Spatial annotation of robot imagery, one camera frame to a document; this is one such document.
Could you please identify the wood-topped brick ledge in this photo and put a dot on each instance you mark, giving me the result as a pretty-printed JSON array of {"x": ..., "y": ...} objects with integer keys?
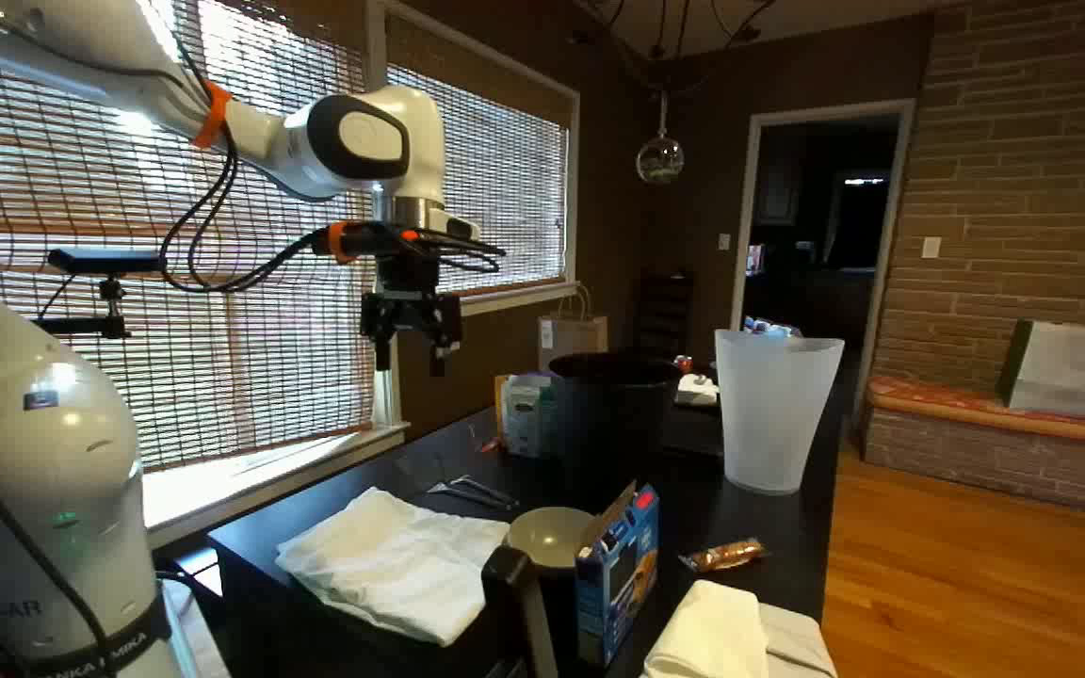
[{"x": 982, "y": 439}]

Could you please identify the small white folded cloth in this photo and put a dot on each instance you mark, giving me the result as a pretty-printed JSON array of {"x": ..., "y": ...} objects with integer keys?
[{"x": 707, "y": 635}]

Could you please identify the blue cardboard snack box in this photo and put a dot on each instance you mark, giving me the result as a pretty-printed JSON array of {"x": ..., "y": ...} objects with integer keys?
[{"x": 618, "y": 576}]

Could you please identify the wide bamboo window blind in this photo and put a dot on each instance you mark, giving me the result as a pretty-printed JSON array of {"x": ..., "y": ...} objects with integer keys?
[{"x": 254, "y": 353}]

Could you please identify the large white folded cloth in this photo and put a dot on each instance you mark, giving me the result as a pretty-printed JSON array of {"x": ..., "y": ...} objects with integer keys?
[{"x": 394, "y": 558}]

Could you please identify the black plastic waste bin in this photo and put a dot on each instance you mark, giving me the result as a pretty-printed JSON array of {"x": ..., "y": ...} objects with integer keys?
[{"x": 610, "y": 419}]

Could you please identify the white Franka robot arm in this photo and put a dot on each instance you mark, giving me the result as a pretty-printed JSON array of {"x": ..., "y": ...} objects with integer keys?
[{"x": 54, "y": 476}]

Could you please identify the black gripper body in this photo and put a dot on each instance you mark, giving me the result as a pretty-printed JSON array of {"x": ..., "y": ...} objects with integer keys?
[{"x": 413, "y": 296}]

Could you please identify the translucent white waste bin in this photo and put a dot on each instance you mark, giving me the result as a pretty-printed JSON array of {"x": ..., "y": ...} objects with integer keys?
[{"x": 774, "y": 417}]

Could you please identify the hanging glass ball ornament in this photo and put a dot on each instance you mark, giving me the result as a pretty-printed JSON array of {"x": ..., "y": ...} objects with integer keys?
[{"x": 662, "y": 158}]

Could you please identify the brown snack bar wrapper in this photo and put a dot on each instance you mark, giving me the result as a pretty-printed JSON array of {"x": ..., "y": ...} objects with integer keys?
[{"x": 725, "y": 556}]

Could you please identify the white light switch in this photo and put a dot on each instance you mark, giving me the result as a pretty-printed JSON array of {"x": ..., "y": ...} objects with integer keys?
[{"x": 932, "y": 245}]

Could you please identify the white paper bag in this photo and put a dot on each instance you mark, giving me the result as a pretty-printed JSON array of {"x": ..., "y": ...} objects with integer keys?
[{"x": 1071, "y": 361}]

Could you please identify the black camera on tripod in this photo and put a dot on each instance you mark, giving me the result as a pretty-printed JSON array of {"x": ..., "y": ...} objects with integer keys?
[{"x": 102, "y": 262}]

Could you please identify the black tongs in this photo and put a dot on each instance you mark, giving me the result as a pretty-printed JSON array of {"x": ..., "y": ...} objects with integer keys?
[{"x": 461, "y": 498}]

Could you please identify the black wrist camera orange mount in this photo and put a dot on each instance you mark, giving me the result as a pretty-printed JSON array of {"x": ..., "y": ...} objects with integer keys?
[{"x": 378, "y": 240}]

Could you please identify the narrow bamboo window blind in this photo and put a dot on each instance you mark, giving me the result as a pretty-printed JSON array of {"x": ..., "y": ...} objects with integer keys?
[{"x": 480, "y": 189}]

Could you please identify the metal slotted spatula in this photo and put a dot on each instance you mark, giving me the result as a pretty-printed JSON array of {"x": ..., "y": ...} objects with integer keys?
[{"x": 473, "y": 486}]

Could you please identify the white food container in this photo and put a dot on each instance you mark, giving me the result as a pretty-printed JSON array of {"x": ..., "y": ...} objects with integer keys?
[{"x": 698, "y": 390}]

